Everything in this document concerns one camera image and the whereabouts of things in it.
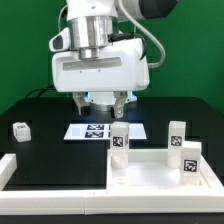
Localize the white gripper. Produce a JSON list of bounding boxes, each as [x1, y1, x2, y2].
[[49, 28, 149, 118]]

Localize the white cable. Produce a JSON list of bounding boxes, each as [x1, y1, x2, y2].
[[57, 3, 69, 31]]

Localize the white square table top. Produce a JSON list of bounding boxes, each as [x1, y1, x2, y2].
[[107, 149, 222, 190]]

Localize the white U-shaped fence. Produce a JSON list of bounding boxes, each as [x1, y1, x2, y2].
[[0, 154, 224, 215]]

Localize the white sheet with tags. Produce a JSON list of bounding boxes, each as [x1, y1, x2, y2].
[[64, 123, 146, 140]]

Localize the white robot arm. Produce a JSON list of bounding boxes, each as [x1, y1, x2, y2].
[[49, 0, 178, 118]]

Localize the black cables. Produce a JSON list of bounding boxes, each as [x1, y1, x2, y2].
[[24, 87, 56, 100]]

